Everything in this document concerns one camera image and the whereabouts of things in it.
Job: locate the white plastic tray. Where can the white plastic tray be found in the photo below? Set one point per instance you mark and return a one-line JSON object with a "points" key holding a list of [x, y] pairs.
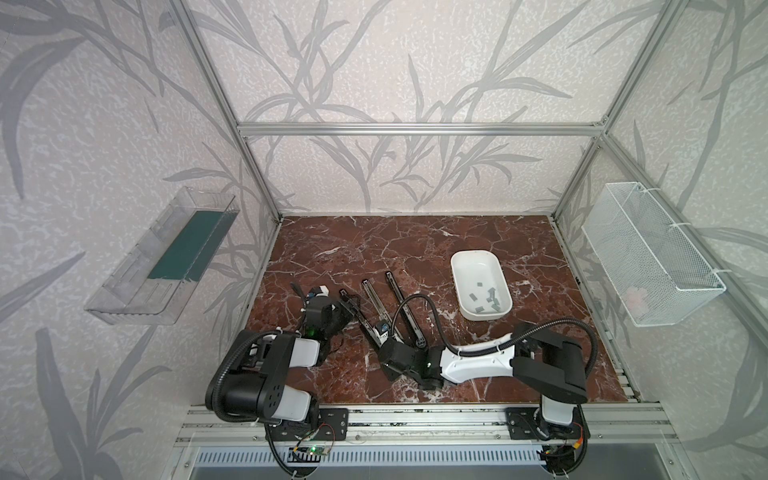
{"points": [[476, 271]]}

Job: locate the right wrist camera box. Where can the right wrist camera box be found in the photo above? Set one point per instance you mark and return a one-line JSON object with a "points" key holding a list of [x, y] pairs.
{"points": [[381, 332]]}

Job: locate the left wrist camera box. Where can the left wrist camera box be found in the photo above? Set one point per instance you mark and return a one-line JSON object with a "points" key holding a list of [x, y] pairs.
{"points": [[318, 291]]}

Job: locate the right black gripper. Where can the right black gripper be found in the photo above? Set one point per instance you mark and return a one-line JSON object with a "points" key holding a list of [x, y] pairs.
{"points": [[395, 346]]}

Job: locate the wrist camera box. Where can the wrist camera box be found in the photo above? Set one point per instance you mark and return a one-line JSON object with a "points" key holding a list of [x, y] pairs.
{"points": [[318, 291], [381, 332]]}

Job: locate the black stapler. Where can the black stapler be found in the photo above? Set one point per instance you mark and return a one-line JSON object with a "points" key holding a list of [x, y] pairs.
{"points": [[357, 312], [406, 313]]}

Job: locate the green mat in shelf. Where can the green mat in shelf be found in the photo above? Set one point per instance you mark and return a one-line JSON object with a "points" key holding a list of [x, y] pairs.
{"points": [[193, 248]]}

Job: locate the aluminium frame crossbar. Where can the aluminium frame crossbar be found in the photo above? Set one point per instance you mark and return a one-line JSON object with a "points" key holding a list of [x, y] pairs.
{"points": [[253, 129]]}

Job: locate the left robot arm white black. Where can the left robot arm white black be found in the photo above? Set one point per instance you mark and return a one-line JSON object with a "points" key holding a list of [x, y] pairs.
{"points": [[250, 383]]}

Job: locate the pink object in basket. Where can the pink object in basket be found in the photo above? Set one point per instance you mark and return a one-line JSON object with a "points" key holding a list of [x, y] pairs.
{"points": [[636, 301]]}

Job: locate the small circuit board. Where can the small circuit board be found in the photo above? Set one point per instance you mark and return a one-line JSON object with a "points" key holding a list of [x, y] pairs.
{"points": [[309, 454]]}

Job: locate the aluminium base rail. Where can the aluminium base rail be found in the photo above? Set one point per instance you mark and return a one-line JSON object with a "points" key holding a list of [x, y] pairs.
{"points": [[444, 424]]}

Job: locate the beige grey stapler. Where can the beige grey stapler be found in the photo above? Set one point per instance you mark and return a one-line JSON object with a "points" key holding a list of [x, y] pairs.
{"points": [[376, 302]]}

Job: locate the white wire mesh basket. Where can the white wire mesh basket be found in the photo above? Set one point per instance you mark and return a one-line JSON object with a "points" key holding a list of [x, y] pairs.
{"points": [[640, 245]]}

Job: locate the clear acrylic wall shelf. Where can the clear acrylic wall shelf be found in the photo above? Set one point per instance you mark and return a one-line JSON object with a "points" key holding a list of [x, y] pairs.
{"points": [[154, 282]]}

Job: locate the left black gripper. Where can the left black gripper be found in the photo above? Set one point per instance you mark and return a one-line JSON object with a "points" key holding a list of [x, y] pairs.
{"points": [[339, 306]]}

